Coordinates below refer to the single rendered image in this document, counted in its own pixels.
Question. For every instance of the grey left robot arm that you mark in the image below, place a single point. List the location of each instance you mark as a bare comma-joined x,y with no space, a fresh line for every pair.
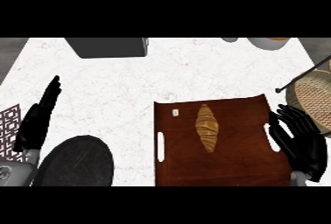
18,171

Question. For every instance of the small grey round object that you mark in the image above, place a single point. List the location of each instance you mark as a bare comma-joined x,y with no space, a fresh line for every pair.
229,39

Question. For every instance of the small white tag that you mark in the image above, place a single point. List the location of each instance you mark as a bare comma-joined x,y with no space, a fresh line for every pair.
174,112

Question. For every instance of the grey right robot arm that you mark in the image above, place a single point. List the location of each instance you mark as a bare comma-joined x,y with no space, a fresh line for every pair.
297,179

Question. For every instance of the black oval plate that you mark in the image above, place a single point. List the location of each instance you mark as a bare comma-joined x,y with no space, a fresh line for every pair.
77,162

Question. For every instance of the dark grey box appliance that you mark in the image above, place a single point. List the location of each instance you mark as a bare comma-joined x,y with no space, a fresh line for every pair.
109,47

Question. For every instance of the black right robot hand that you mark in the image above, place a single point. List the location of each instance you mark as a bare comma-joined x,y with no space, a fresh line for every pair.
304,145

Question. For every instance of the golden brown croissant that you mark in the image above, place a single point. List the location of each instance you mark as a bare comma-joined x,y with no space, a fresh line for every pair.
207,127

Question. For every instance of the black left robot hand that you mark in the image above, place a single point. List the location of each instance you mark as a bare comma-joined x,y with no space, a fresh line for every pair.
35,122

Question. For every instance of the grey bowl with orange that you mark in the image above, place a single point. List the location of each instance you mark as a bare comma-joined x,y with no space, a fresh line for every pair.
269,42

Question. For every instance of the brown wooden tray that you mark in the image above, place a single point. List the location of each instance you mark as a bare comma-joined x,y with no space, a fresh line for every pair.
223,151

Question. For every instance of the wicker tiered basket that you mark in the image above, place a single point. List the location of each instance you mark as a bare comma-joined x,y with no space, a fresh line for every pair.
313,102

